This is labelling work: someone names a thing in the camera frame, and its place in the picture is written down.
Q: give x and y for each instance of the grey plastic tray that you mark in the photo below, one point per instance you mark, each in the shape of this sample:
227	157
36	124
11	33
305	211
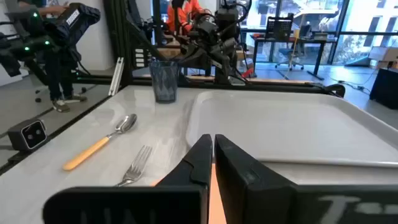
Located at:
280	124

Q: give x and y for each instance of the black aluminium rig frame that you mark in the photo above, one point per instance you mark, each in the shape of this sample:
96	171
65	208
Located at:
119	37

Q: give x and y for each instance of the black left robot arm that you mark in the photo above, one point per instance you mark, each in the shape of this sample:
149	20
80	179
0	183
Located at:
227	18

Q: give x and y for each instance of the black mesh chair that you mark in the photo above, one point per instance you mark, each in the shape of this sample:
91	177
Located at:
279	27

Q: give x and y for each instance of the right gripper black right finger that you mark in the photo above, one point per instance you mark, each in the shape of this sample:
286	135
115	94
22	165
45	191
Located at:
242	180

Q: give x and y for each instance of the black desk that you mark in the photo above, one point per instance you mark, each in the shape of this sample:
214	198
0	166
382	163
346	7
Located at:
289	40

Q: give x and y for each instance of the person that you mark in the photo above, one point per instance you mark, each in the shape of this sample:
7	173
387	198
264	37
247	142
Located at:
186	12
59	81

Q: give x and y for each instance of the black cabinet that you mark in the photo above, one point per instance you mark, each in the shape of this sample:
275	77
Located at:
385	88

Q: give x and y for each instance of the black table-level camera box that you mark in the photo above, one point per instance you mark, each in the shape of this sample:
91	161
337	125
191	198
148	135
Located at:
28	135

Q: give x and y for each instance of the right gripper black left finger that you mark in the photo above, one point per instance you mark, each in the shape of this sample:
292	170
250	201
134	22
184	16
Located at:
192	174

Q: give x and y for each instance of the silver aluminium bar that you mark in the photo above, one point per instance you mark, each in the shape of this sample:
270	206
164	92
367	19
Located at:
116	74

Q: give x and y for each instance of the cardboard box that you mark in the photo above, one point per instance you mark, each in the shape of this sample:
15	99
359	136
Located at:
384	54

